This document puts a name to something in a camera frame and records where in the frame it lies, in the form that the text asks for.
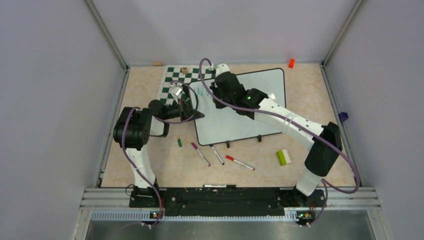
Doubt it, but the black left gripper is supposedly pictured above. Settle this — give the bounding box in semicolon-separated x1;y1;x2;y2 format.
161;97;204;122

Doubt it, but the green marker cap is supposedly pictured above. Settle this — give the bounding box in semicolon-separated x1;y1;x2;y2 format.
177;138;183;148

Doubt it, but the white whiteboard black frame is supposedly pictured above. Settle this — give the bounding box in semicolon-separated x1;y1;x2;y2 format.
187;67;287;147

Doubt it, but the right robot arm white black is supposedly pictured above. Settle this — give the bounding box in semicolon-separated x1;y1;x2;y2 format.
209;70;343;206

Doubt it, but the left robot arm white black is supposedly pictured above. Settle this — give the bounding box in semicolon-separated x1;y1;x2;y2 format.
113;99;205;207

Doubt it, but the purple capped marker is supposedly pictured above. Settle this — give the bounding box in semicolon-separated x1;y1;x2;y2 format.
191;142;211;167

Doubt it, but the green white chessboard mat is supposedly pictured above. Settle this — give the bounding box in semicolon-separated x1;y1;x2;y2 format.
157;65;213;109

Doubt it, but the blue capped marker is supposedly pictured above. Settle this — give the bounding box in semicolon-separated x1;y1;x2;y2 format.
209;144;225;166

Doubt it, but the tan chess piece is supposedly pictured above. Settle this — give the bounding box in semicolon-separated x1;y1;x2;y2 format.
181;66;189;75

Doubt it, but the wooden small block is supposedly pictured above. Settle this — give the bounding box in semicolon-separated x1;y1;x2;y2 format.
152;61;163;67

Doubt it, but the red capped marker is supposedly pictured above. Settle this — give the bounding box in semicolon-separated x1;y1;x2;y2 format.
225;155;255;171

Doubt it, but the orange small block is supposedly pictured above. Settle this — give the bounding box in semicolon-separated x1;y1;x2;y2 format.
288;58;296;69

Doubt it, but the silver marker near base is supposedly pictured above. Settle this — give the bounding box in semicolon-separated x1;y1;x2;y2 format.
202;184;237;189

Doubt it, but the green lego brick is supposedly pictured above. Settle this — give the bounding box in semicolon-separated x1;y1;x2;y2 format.
276;149;292;167

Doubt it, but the purple small object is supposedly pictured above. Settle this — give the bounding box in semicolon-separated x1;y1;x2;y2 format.
338;112;349;123

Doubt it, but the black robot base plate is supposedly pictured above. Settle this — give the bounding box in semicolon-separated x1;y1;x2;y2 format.
129;187;325;217

